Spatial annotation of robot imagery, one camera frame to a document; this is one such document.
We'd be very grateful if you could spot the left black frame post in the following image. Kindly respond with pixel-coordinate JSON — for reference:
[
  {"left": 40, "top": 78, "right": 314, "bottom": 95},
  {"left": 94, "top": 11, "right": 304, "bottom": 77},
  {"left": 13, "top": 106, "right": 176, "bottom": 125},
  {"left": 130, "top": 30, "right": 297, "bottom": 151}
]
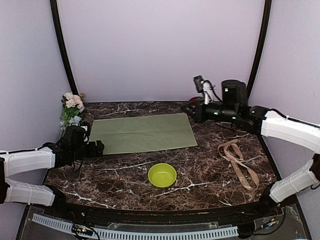
[{"left": 49, "top": 0, "right": 79, "bottom": 95}]

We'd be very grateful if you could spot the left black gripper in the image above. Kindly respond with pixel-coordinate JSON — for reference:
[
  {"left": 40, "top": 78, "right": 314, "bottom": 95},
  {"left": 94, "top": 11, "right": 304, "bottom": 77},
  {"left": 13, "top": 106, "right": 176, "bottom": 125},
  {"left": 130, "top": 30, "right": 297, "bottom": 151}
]
[{"left": 71, "top": 140, "right": 104, "bottom": 162}]

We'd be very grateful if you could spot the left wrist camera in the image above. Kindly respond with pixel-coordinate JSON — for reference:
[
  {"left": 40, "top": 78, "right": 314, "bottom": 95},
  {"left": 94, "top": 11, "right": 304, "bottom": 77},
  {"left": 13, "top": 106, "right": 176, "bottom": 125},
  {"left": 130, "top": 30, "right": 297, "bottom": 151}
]
[{"left": 80, "top": 121, "right": 91, "bottom": 144}]

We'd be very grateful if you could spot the red floral plate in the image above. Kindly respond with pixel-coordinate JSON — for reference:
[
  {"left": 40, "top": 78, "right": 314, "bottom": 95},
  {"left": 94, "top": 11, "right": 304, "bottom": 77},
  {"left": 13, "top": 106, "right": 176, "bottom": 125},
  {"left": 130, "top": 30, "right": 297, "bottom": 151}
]
[{"left": 188, "top": 96, "right": 204, "bottom": 103}]

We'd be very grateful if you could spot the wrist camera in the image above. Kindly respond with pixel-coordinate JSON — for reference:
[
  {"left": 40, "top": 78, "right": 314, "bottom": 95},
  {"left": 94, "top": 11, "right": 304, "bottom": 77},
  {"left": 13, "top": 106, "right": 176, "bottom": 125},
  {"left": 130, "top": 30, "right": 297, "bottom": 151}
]
[
  {"left": 80, "top": 121, "right": 91, "bottom": 144},
  {"left": 193, "top": 75, "right": 215, "bottom": 105}
]

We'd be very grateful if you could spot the green and pink wrapping paper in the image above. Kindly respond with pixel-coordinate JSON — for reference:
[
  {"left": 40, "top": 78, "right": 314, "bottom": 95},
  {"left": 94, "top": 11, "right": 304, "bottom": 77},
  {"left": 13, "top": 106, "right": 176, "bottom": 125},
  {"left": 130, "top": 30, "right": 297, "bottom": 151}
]
[{"left": 89, "top": 113, "right": 198, "bottom": 155}]

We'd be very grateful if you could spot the blue fake flower stem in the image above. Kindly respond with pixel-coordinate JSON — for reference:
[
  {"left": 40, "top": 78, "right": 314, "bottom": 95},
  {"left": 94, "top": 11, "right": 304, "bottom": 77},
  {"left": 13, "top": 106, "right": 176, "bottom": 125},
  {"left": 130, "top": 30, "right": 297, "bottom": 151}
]
[{"left": 60, "top": 115, "right": 82, "bottom": 134}]

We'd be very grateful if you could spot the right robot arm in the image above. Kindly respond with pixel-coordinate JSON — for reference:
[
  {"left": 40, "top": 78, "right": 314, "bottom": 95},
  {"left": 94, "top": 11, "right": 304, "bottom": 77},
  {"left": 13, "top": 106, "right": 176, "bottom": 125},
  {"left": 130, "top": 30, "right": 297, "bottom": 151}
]
[{"left": 181, "top": 75, "right": 320, "bottom": 217}]

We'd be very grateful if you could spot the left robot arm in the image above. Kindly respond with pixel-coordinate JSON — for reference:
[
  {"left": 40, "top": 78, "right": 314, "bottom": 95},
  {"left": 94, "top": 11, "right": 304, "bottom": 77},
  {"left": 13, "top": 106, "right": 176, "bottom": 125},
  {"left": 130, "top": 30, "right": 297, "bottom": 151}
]
[{"left": 0, "top": 125, "right": 105, "bottom": 218}]

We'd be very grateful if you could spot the tan ribbon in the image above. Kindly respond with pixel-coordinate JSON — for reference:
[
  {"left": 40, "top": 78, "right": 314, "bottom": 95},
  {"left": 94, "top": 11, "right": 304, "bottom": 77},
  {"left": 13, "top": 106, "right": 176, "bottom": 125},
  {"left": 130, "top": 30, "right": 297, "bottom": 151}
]
[{"left": 217, "top": 139, "right": 260, "bottom": 191}]

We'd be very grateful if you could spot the black frame post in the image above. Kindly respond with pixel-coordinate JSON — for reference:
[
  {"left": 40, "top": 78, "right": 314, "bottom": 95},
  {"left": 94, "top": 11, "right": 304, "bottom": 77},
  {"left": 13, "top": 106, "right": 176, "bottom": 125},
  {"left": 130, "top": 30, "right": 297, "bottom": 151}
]
[
  {"left": 49, "top": 0, "right": 79, "bottom": 95},
  {"left": 246, "top": 0, "right": 272, "bottom": 99}
]

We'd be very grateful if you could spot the right black frame post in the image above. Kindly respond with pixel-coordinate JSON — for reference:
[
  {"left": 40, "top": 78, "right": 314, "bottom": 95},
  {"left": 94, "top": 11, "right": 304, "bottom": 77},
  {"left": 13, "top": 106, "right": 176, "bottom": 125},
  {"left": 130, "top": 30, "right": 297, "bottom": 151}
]
[{"left": 246, "top": 0, "right": 272, "bottom": 99}]

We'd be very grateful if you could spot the pale pink fake flower stem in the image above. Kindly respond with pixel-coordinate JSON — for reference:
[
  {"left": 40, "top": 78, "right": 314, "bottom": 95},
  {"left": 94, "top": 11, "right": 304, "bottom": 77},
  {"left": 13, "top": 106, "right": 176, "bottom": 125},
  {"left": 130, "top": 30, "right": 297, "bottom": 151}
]
[{"left": 61, "top": 92, "right": 84, "bottom": 110}]

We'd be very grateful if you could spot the white slotted cable duct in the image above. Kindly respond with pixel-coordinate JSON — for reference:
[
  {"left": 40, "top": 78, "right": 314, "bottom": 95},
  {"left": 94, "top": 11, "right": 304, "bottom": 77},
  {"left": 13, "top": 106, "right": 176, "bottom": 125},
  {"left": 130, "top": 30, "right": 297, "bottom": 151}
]
[{"left": 31, "top": 213, "right": 239, "bottom": 240}]

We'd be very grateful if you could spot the black front table rail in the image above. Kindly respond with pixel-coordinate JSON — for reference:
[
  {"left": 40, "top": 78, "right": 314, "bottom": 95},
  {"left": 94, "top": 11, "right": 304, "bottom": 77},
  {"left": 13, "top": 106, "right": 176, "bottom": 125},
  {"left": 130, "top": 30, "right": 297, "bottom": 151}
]
[{"left": 64, "top": 202, "right": 260, "bottom": 224}]

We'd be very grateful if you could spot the lime green plastic bowl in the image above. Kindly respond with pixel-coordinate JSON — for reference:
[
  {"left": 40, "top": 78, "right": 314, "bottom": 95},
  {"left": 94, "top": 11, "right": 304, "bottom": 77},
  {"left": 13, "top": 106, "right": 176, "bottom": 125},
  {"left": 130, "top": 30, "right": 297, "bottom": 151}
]
[{"left": 148, "top": 163, "right": 177, "bottom": 188}]

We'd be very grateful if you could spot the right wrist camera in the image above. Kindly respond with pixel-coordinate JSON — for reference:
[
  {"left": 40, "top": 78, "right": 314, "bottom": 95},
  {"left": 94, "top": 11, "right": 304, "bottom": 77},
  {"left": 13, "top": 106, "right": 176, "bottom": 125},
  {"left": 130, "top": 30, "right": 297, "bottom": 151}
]
[{"left": 193, "top": 75, "right": 215, "bottom": 105}]

